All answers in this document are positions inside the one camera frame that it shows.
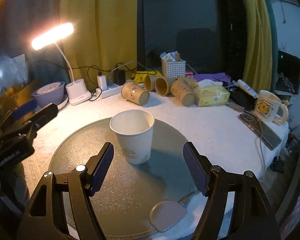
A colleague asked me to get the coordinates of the white paper cup green print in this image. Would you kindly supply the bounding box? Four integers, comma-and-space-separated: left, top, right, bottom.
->
109, 109, 155, 165

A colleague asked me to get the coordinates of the brown paper cup front left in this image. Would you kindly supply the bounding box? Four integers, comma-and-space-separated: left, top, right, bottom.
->
121, 81, 150, 106

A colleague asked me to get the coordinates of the brown paper cup open left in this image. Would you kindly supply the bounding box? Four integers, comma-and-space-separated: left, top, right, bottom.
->
145, 74, 160, 92

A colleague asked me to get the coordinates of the brown paper cup open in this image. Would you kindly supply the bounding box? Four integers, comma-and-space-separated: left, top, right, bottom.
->
145, 74, 160, 92
155, 76, 176, 96

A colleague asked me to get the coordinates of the brown paper cup open middle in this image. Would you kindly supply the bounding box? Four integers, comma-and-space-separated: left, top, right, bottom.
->
155, 76, 176, 96

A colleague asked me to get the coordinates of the brown paper cup right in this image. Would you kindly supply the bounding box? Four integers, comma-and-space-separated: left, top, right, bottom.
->
170, 80, 195, 107

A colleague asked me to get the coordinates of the white inner bowl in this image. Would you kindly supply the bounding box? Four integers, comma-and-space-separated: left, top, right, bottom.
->
37, 82, 61, 94

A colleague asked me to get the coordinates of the cardboard box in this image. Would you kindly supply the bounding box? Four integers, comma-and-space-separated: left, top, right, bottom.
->
0, 79, 41, 112

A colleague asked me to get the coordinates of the purple bowl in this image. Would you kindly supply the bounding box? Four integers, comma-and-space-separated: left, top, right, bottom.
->
32, 81, 65, 107

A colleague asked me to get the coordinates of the white round plate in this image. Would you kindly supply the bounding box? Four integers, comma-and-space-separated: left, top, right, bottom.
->
34, 94, 69, 112

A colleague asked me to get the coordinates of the white desk lamp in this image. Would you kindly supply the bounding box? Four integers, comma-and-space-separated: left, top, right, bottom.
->
30, 22, 92, 106

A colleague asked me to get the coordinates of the round grey mat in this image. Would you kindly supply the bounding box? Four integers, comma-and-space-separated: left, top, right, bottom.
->
49, 119, 205, 239

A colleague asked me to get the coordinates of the white charger plug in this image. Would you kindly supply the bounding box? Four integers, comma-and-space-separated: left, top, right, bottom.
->
97, 75, 108, 91

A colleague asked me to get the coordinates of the white power strip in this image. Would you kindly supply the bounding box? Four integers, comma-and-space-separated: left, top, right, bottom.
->
93, 84, 123, 99

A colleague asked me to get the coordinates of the smartphone on table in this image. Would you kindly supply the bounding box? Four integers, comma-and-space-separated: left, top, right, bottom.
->
238, 112, 282, 151

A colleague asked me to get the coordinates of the black power adapter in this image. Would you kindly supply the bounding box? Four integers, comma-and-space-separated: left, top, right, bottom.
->
114, 69, 126, 86

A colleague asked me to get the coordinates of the bear print ceramic mug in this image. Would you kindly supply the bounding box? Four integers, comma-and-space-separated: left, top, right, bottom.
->
254, 90, 289, 126

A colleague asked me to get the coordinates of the yellow snack bag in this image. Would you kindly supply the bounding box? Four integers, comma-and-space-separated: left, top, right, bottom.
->
131, 70, 162, 83

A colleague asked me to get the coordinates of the yellow curtain left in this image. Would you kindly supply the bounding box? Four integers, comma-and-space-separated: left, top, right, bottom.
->
59, 0, 138, 90

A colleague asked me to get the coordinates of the yellow curtain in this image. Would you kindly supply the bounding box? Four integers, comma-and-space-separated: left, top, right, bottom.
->
243, 0, 273, 92
59, 0, 138, 90

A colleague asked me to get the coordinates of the yellow tissue pack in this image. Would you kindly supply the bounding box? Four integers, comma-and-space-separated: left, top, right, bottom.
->
194, 79, 230, 107

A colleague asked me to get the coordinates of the white tube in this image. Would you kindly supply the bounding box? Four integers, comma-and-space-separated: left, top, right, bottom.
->
236, 79, 258, 99

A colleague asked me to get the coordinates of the purple cloth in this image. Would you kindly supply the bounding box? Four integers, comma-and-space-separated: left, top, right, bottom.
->
193, 73, 231, 83

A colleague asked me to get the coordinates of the dark monitor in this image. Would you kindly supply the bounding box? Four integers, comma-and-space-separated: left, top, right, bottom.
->
275, 50, 300, 95

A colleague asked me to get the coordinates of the white plastic basket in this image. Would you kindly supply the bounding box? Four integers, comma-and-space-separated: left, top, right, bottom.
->
161, 60, 186, 77

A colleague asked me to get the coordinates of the yellow curtain right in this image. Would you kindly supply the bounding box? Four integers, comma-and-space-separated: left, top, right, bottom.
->
243, 0, 273, 92

